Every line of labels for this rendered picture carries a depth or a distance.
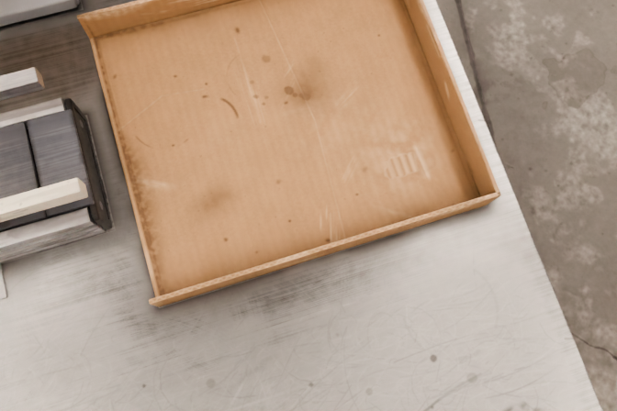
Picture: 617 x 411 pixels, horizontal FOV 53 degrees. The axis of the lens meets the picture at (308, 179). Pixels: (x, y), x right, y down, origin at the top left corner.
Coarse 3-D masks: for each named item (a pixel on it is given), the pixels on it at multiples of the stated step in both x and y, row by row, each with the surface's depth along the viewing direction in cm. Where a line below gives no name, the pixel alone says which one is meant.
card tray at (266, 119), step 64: (192, 0) 57; (256, 0) 60; (320, 0) 60; (384, 0) 60; (128, 64) 57; (192, 64) 58; (256, 64) 58; (320, 64) 58; (384, 64) 59; (448, 64) 55; (128, 128) 56; (192, 128) 56; (256, 128) 56; (320, 128) 57; (384, 128) 57; (448, 128) 57; (192, 192) 55; (256, 192) 55; (320, 192) 55; (384, 192) 55; (448, 192) 56; (192, 256) 53; (256, 256) 53; (320, 256) 54
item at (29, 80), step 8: (16, 72) 43; (24, 72) 43; (32, 72) 43; (0, 80) 43; (8, 80) 43; (16, 80) 43; (24, 80) 43; (32, 80) 43; (40, 80) 44; (0, 88) 43; (8, 88) 43; (16, 88) 43; (24, 88) 43; (32, 88) 44; (40, 88) 44; (0, 96) 43; (8, 96) 44
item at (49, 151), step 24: (48, 120) 51; (72, 120) 51; (0, 144) 50; (24, 144) 50; (48, 144) 50; (72, 144) 50; (0, 168) 50; (24, 168) 50; (48, 168) 50; (72, 168) 50; (0, 192) 49; (24, 192) 49; (24, 216) 49; (48, 216) 49
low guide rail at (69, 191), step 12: (72, 180) 46; (36, 192) 46; (48, 192) 46; (60, 192) 46; (72, 192) 46; (84, 192) 47; (0, 204) 45; (12, 204) 45; (24, 204) 45; (36, 204) 46; (48, 204) 46; (60, 204) 47; (0, 216) 45; (12, 216) 46
